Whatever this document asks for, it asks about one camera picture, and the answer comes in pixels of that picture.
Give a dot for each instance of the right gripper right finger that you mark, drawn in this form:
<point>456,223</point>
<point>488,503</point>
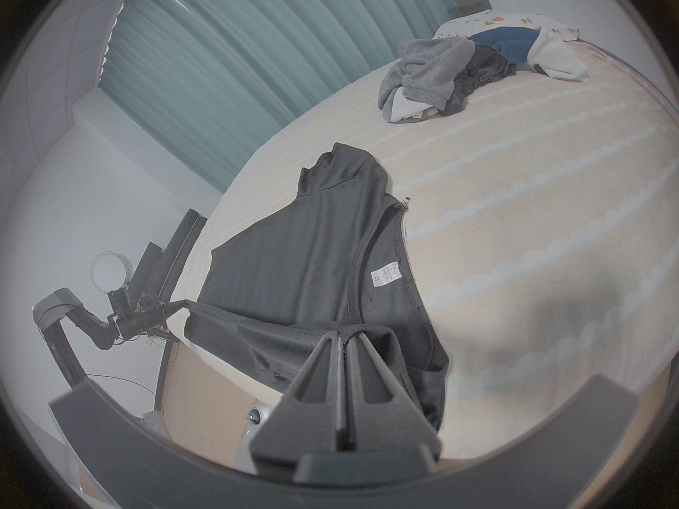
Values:
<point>382,416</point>

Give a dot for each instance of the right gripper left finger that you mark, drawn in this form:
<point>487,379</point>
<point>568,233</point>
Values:
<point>313,411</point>

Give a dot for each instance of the black T-shirt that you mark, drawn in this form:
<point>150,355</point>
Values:
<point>297,252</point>

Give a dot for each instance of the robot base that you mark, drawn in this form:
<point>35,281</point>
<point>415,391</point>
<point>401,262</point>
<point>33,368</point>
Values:
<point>249,443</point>

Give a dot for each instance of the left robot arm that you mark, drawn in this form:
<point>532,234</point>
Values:
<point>58,305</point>

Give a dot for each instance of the bed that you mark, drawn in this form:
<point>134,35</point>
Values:
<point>530,178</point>

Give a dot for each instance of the pile of clothes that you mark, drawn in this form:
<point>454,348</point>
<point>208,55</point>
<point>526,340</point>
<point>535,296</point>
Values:
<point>424,67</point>

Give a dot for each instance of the blue-green curtain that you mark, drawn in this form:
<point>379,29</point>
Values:
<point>159,82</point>
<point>318,19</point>

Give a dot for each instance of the white printed pillow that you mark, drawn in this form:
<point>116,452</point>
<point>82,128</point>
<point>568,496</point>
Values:
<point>477,22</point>

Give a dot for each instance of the grey bedside table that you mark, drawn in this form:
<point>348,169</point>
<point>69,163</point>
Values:
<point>472,2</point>

